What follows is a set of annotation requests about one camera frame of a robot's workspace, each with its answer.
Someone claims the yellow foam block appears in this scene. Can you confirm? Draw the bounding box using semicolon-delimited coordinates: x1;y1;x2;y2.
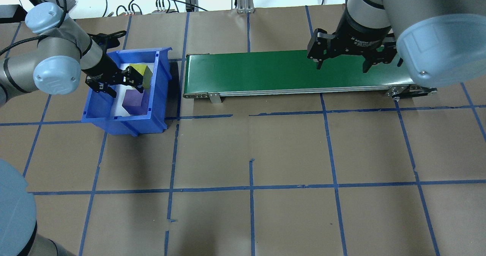
128;63;153;94

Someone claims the purple foam block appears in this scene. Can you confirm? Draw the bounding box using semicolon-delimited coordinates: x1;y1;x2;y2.
122;89;149;116

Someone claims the blue plastic storage bin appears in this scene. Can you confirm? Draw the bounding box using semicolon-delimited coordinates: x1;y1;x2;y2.
81;47;173;137

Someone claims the green conveyor belt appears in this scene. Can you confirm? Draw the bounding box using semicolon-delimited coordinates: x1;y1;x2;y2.
182;50;438;104

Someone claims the black flat box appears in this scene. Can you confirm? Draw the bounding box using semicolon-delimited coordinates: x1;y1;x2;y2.
0;5;23;23

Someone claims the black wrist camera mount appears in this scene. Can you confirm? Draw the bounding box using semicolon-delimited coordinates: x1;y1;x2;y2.
89;31;128;49

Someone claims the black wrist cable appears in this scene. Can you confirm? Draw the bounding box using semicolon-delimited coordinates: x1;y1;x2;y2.
0;0;69;57

